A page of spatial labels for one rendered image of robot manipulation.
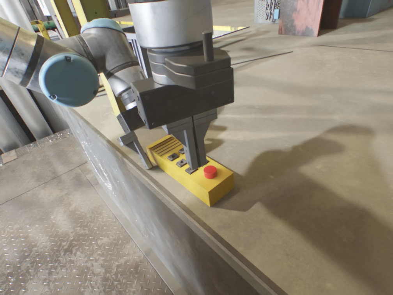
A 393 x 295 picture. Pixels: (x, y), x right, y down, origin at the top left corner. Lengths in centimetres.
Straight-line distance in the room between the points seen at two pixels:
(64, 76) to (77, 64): 3
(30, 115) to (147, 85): 256
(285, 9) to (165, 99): 173
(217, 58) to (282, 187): 36
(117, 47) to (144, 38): 33
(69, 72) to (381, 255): 58
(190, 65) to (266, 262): 32
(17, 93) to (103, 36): 220
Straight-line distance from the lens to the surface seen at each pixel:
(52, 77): 45
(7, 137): 288
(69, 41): 62
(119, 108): 80
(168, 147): 59
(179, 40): 26
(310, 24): 189
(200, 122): 33
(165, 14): 26
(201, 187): 46
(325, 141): 69
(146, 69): 123
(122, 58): 60
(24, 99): 279
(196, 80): 22
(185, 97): 30
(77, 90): 46
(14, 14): 271
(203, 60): 23
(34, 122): 285
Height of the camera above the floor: 108
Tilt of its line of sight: 36 degrees down
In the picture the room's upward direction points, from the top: 7 degrees counter-clockwise
